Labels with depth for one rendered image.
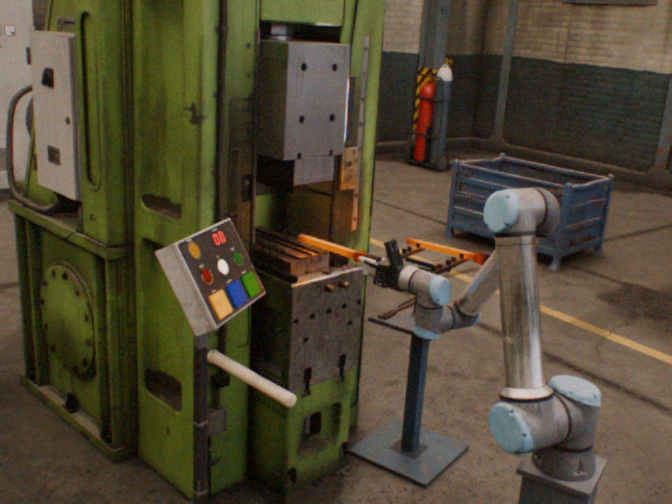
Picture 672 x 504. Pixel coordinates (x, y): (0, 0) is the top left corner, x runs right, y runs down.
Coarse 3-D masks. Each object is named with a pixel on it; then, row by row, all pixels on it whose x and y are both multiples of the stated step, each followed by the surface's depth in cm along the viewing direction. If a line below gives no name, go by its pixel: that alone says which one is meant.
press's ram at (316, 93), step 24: (264, 48) 259; (288, 48) 251; (312, 48) 259; (336, 48) 267; (264, 72) 262; (288, 72) 254; (312, 72) 261; (336, 72) 270; (264, 96) 264; (288, 96) 256; (312, 96) 264; (336, 96) 273; (264, 120) 266; (288, 120) 259; (312, 120) 267; (336, 120) 276; (264, 144) 268; (288, 144) 262; (312, 144) 270; (336, 144) 279
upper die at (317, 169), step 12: (264, 156) 277; (324, 156) 276; (264, 168) 278; (276, 168) 274; (288, 168) 269; (300, 168) 269; (312, 168) 273; (324, 168) 277; (276, 180) 275; (288, 180) 270; (300, 180) 270; (312, 180) 275; (324, 180) 279
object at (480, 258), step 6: (408, 240) 328; (414, 240) 327; (420, 240) 328; (426, 246) 324; (432, 246) 322; (438, 246) 321; (444, 246) 321; (444, 252) 319; (450, 252) 318; (456, 252) 316; (462, 252) 314; (468, 252) 315; (480, 252) 312; (468, 258) 313; (474, 258) 311; (480, 258) 311; (486, 258) 310
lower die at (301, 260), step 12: (264, 228) 315; (264, 240) 299; (276, 240) 296; (264, 252) 287; (276, 252) 288; (288, 252) 285; (300, 252) 286; (324, 252) 289; (276, 264) 283; (288, 264) 278; (300, 264) 281; (312, 264) 286; (324, 264) 291
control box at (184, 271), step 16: (224, 224) 243; (192, 240) 225; (208, 240) 232; (240, 240) 249; (160, 256) 220; (176, 256) 218; (192, 256) 222; (208, 256) 229; (224, 256) 237; (176, 272) 220; (192, 272) 220; (240, 272) 242; (176, 288) 221; (192, 288) 219; (208, 288) 224; (224, 288) 231; (192, 304) 221; (208, 304) 221; (192, 320) 222; (208, 320) 220; (224, 320) 225
